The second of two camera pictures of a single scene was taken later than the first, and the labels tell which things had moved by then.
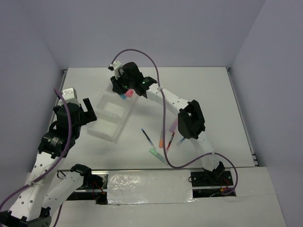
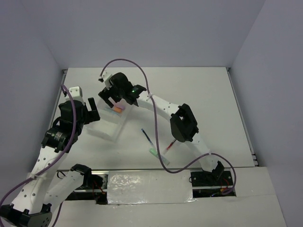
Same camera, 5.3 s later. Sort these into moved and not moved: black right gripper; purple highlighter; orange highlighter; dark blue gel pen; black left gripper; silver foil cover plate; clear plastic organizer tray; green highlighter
Moved: orange highlighter; black right gripper; purple highlighter
Not moved: green highlighter; clear plastic organizer tray; dark blue gel pen; silver foil cover plate; black left gripper
